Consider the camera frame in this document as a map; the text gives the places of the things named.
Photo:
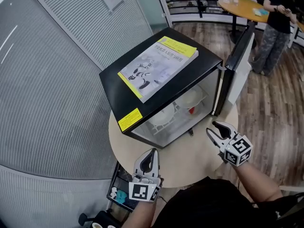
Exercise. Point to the red watermelon slice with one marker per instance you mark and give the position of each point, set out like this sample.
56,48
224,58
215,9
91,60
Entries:
192,110

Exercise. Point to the small white object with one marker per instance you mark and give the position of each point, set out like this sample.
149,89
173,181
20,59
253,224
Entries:
113,192

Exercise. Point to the black mini fridge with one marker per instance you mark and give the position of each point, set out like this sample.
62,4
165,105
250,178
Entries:
114,91

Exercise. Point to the person's left forearm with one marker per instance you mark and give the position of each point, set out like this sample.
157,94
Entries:
142,214

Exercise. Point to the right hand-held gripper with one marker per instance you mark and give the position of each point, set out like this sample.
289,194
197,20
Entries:
240,151

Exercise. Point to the glass partition with blinds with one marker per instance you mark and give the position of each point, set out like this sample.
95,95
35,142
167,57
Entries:
47,91

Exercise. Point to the white-legged wooden table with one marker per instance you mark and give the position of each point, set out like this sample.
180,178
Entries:
297,32

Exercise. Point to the white round plate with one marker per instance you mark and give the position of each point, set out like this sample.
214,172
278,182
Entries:
190,98
197,109
162,117

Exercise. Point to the small blue object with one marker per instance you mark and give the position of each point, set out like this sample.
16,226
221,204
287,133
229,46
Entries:
121,196

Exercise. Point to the white furniture base bar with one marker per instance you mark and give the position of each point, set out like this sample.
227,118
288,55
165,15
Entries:
292,188

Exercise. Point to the person's black clothing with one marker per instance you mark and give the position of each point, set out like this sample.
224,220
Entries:
209,205

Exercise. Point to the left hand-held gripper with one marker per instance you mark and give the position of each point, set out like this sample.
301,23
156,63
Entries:
142,190

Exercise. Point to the black mesh cart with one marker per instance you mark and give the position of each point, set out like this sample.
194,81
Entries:
121,182

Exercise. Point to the person's right forearm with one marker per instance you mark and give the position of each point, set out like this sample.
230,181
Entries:
259,184

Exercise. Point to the grey and yellow book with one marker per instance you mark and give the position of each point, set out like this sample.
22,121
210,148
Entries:
156,68

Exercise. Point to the black mesh office chair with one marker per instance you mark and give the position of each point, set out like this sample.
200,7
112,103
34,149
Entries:
99,220

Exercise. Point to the blue-green packet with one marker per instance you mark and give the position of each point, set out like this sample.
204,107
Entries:
260,12

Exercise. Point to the black metal railing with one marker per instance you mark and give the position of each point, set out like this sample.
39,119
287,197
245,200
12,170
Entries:
202,1

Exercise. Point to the round wooden bar table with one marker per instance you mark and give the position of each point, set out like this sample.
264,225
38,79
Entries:
242,8

